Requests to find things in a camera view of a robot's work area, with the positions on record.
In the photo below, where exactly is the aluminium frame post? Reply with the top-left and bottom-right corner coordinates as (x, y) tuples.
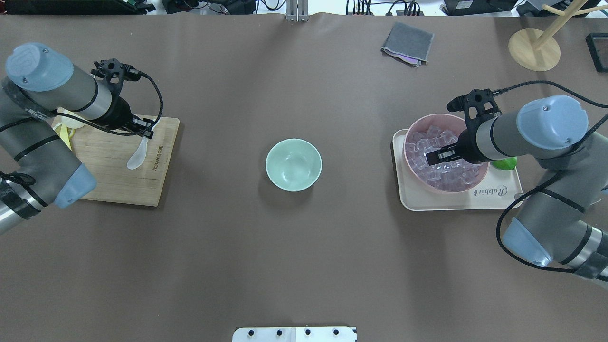
(285, 0), (310, 22)

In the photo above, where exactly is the mint green bowl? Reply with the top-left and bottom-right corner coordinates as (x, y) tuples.
(265, 138), (323, 192)

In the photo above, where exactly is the pink bowl of ice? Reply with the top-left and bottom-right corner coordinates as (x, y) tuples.
(401, 114), (489, 193)

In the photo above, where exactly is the wooden mug tree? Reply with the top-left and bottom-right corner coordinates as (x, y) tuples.
(508, 0), (608, 72)

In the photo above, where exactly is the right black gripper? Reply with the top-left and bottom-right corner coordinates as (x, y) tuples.
(425, 129), (481, 165)

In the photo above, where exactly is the cream plastic tray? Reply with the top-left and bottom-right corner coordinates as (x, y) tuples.
(392, 129), (523, 211)

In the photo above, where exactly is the left black camera cable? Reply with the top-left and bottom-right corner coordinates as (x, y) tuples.
(52, 72), (164, 137)

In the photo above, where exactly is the black camera cable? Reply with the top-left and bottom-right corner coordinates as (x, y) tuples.
(492, 81), (608, 273)
(52, 72), (164, 137)

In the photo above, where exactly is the grey folded cloth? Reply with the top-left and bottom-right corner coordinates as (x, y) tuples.
(380, 22), (435, 67)

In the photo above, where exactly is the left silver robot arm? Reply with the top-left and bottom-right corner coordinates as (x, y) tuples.
(0, 42), (156, 232)

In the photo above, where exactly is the green lime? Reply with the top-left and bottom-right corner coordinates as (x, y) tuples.
(490, 157), (517, 171)

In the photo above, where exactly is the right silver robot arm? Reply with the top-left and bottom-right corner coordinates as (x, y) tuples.
(427, 89), (607, 286)

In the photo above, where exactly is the right black camera cable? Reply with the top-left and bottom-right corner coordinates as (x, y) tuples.
(492, 81), (608, 273)

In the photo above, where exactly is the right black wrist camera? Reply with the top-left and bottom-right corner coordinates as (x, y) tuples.
(446, 89), (502, 130)

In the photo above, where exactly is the white ceramic spoon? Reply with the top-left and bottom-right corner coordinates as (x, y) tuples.
(126, 137), (149, 170)

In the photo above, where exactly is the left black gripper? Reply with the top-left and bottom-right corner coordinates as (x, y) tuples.
(104, 97), (155, 139)

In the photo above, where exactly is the bamboo cutting board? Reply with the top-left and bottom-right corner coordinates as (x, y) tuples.
(65, 117), (180, 207)

